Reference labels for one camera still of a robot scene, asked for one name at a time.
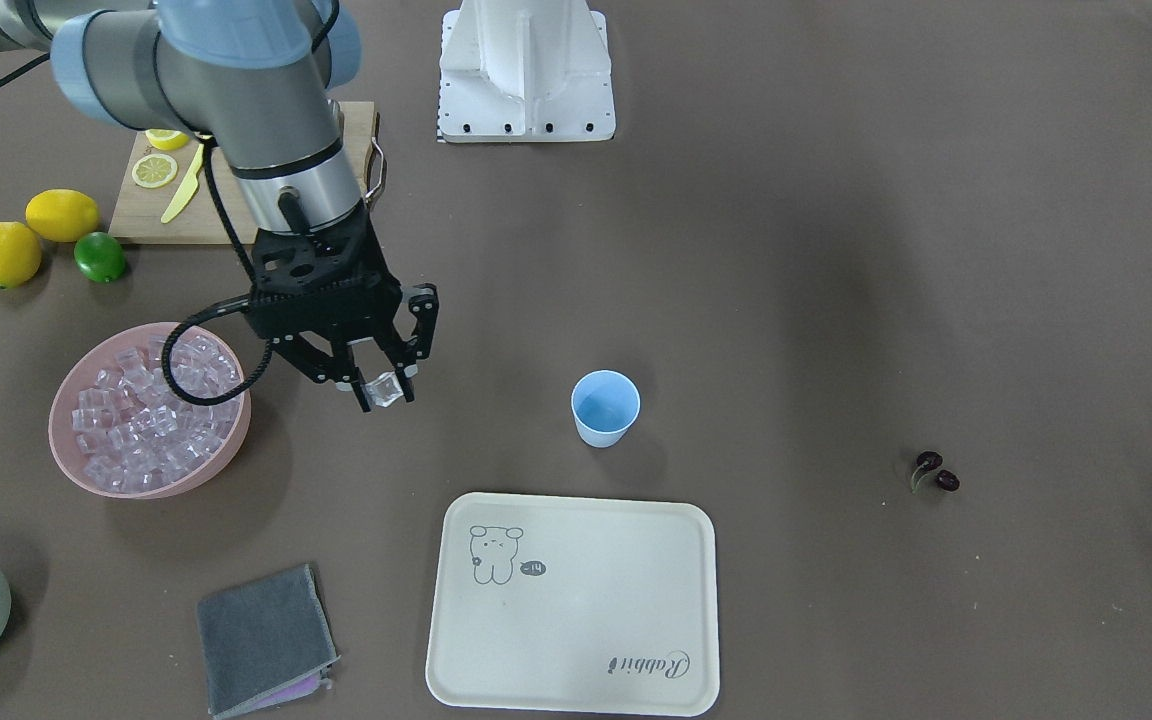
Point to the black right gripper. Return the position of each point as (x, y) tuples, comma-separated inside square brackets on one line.
[(422, 311)]

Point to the clear ice cube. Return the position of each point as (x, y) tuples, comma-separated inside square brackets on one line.
[(385, 390)]

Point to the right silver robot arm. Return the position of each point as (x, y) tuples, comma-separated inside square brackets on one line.
[(250, 78)]

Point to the pink bowl of ice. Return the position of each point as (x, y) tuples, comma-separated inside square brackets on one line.
[(116, 428)]

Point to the light blue paper cup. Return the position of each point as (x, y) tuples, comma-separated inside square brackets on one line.
[(604, 404)]

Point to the yellow plastic knife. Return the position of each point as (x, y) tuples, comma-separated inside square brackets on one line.
[(186, 189)]

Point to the wooden cutting board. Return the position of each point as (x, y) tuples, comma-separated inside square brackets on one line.
[(136, 217)]

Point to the lemon slice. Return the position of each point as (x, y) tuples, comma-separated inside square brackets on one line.
[(166, 140), (154, 171)]

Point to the green lime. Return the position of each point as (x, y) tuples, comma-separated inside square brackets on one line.
[(100, 257)]

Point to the cream plastic tray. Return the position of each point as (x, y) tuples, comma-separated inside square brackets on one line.
[(589, 605)]

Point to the grey folded cloth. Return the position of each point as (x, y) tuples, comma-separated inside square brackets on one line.
[(265, 643)]

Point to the yellow lemon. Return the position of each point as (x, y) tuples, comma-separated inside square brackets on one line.
[(20, 254), (62, 215)]

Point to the dark cherry pair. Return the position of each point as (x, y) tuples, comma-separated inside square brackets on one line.
[(928, 465)]

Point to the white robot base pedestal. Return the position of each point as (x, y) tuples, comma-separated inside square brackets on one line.
[(525, 72)]

